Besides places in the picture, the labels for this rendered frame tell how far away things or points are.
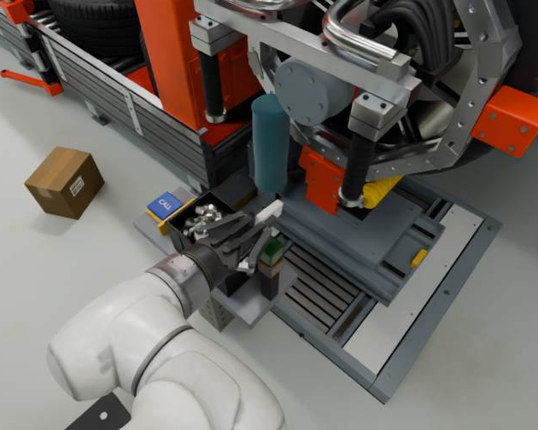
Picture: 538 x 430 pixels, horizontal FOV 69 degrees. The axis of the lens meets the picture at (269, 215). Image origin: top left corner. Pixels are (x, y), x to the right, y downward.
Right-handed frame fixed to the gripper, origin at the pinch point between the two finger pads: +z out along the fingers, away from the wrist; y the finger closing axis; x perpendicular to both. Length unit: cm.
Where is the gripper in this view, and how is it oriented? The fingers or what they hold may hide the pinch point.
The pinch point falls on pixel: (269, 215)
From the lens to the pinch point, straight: 72.6
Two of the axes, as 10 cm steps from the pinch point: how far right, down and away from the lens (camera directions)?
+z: 5.8, -4.5, 6.8
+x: -1.6, 7.6, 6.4
